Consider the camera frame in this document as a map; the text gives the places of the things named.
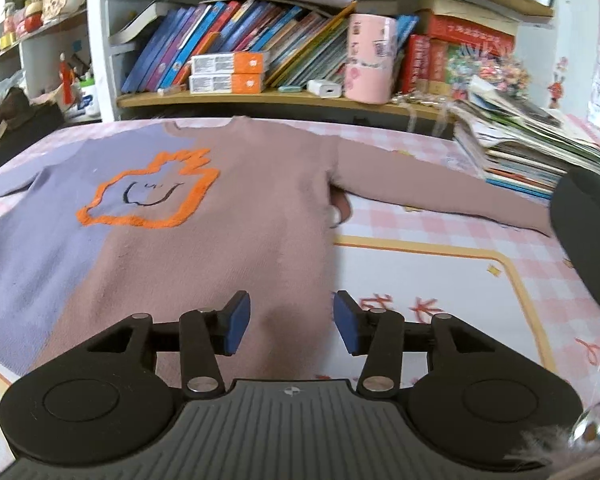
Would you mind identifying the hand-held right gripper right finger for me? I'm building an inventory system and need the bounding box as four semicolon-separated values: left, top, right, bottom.
333;290;501;401

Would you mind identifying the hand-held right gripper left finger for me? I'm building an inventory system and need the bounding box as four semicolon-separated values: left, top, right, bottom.
85;291;252;401

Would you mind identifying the purple and pink sweater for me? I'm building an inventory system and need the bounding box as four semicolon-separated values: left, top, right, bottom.
0;116;556;386

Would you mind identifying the pink checked printed tablecloth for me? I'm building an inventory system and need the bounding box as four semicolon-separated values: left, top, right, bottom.
0;117;600;466

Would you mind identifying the grey fluffy pompom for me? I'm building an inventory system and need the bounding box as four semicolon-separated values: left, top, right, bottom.
505;425;581;471

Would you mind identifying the wooden bookshelf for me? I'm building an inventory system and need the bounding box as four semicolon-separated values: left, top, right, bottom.
87;0;556;126

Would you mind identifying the white charger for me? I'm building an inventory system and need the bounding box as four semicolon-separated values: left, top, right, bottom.
307;79;343;98

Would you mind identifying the orange and white box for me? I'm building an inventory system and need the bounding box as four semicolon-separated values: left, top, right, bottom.
191;51;271;75
188;73;265;95

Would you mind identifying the stack of magazines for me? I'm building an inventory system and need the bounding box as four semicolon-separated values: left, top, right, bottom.
450;75;600;201

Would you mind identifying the black round object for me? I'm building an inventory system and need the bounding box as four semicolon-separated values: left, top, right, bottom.
550;167;600;321

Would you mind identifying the pink printed canister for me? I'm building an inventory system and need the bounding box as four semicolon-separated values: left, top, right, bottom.
343;13;398;106

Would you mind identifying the white bottle with blue label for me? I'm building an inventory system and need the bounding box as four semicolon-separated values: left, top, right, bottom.
77;77;101;121

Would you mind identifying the red boxed book set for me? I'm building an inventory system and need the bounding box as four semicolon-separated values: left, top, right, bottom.
400;10;518;96

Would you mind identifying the row of colourful books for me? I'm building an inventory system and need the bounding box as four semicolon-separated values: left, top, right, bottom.
120;0;361;93

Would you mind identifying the dark bag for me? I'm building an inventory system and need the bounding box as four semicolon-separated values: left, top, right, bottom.
0;87;66;181

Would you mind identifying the red figurine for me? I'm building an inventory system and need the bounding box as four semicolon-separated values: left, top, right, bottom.
59;52;76;106

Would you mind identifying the white side shelf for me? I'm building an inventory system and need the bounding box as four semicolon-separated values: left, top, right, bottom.
0;7;103;126

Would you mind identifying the red cartoon wall sticker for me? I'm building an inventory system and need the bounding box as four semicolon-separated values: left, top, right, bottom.
550;57;570;109

